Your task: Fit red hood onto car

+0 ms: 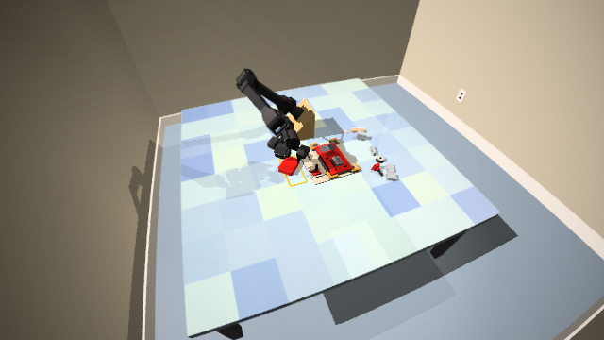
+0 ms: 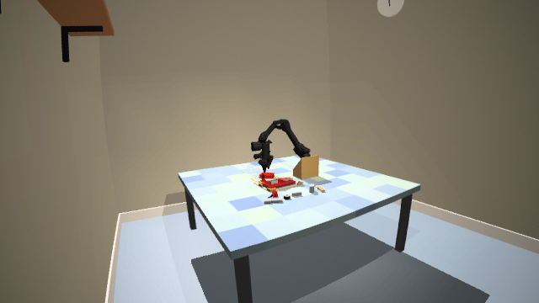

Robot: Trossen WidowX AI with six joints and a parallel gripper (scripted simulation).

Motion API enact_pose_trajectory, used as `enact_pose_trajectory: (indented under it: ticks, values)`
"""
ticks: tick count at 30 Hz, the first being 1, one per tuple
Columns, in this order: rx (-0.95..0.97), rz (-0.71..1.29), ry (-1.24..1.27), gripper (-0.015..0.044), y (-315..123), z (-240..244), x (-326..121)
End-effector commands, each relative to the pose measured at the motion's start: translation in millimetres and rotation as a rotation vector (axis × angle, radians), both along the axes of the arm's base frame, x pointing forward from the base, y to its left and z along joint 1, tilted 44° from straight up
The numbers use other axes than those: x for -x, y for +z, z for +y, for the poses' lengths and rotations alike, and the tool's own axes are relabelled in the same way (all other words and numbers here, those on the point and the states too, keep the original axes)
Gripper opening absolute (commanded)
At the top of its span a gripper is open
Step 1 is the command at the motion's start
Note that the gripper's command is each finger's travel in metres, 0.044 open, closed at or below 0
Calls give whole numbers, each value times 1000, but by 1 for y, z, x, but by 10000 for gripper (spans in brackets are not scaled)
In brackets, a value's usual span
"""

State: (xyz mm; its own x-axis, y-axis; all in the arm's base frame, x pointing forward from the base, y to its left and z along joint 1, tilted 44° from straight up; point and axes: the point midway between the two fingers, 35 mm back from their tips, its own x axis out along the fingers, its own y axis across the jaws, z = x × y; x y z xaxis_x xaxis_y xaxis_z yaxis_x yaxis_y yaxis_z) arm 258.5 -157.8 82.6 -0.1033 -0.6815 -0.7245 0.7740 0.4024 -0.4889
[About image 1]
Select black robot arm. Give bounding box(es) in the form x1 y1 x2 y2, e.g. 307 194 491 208
236 68 303 160

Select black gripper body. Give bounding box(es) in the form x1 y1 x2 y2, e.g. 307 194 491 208
267 136 310 159

